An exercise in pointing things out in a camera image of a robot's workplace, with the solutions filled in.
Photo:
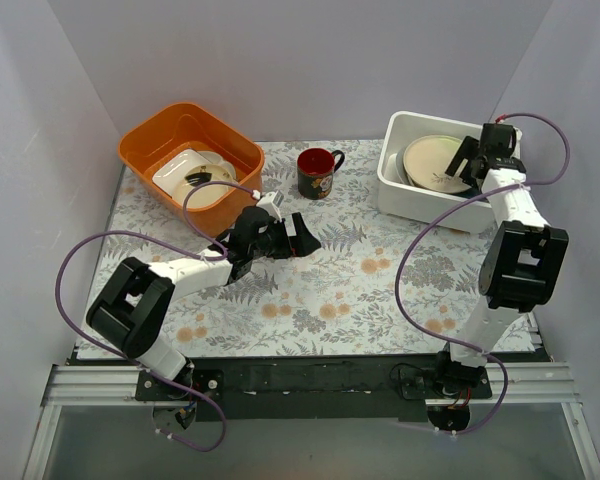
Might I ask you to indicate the cream floral plate in bin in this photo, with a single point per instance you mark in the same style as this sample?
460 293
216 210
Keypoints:
219 166

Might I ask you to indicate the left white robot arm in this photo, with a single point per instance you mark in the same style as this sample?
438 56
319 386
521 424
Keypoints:
130 310

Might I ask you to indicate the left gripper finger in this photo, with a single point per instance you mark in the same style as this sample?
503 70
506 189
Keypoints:
305 244
300 228

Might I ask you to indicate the black and red mug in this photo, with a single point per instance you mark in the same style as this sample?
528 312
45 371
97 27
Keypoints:
315 172

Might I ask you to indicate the white square dish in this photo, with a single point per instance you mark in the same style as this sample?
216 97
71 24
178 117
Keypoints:
168 177

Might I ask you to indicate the orange plastic bin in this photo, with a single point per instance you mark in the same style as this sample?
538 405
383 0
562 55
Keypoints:
150 145

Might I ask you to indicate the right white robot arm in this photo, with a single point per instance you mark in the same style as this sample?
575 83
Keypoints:
521 267

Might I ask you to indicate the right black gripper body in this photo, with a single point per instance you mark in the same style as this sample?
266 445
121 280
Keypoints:
478 163

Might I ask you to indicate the cream plate with black motif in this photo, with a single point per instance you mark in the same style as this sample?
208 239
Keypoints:
204 197

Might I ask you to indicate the white deep scalloped plate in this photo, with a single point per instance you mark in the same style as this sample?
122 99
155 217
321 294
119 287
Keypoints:
392 171

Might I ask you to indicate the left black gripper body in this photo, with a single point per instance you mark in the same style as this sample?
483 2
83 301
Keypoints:
286 238

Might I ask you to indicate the cream and green floral plate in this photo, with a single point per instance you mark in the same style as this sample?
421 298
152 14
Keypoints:
425 161

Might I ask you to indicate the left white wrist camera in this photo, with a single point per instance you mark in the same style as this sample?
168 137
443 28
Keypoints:
271 202

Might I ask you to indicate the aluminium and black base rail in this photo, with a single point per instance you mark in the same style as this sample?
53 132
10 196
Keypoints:
315 417

